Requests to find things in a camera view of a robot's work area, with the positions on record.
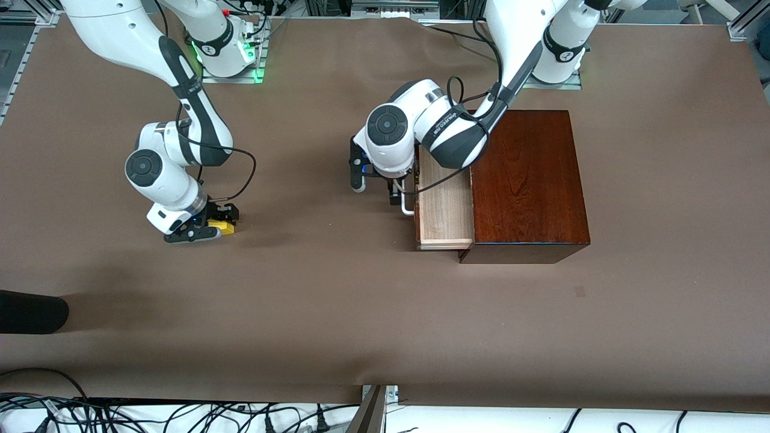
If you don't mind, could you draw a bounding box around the wooden drawer with white handle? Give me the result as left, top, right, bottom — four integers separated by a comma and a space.
400, 150, 476, 251

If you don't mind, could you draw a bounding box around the brown paper table cover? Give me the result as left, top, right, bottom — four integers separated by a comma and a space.
0, 12, 770, 405

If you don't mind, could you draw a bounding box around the dark brown wooden cabinet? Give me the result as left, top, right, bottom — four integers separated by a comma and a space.
458, 109, 591, 264

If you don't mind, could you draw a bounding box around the black rounded cylinder object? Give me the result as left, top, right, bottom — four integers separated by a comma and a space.
0, 290, 69, 335

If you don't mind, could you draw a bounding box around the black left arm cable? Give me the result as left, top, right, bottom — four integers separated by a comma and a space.
400, 18, 505, 196

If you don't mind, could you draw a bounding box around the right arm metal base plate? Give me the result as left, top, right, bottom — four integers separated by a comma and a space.
201, 18, 266, 84

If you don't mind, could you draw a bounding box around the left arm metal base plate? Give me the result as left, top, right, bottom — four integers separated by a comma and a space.
525, 69, 583, 91

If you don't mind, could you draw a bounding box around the black looped floor cable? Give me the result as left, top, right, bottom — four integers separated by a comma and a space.
0, 367, 91, 405

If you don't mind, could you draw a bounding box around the aluminium frame rail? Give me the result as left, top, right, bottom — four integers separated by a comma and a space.
0, 9, 61, 127

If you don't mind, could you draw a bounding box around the aluminium extrusion post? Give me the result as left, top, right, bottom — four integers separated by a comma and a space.
727, 0, 770, 41

